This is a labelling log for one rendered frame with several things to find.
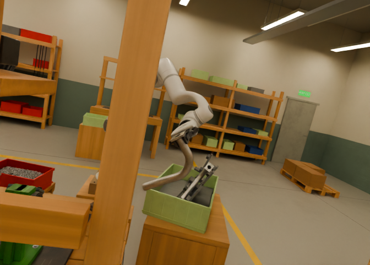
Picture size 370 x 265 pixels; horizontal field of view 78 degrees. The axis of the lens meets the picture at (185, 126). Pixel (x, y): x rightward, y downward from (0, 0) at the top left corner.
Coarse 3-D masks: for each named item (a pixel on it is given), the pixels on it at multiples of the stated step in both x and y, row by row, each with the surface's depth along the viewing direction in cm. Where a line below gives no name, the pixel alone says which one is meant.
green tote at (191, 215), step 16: (160, 176) 166; (192, 176) 198; (160, 192) 141; (144, 208) 144; (160, 208) 142; (176, 208) 139; (192, 208) 137; (208, 208) 134; (176, 224) 140; (192, 224) 138
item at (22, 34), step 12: (12, 36) 500; (24, 36) 510; (36, 36) 514; (48, 36) 519; (60, 48) 563; (36, 60) 523; (60, 60) 572; (48, 72) 526; (48, 96) 542; (0, 108) 551; (12, 108) 533; (24, 108) 537; (36, 108) 578; (36, 120) 540; (48, 120) 588
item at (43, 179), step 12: (0, 168) 144; (12, 168) 147; (24, 168) 150; (36, 168) 150; (48, 168) 150; (0, 180) 131; (12, 180) 131; (24, 180) 130; (36, 180) 133; (48, 180) 148
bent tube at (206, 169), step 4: (208, 164) 143; (204, 168) 141; (208, 168) 147; (212, 168) 142; (204, 172) 148; (200, 176) 150; (196, 180) 150; (192, 184) 148; (196, 184) 149; (188, 188) 146; (192, 188) 146; (184, 192) 144; (188, 192) 144; (184, 196) 142
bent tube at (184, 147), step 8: (176, 136) 84; (184, 144) 82; (184, 152) 83; (192, 160) 84; (184, 168) 85; (168, 176) 88; (176, 176) 86; (184, 176) 86; (144, 184) 90; (152, 184) 89; (160, 184) 88
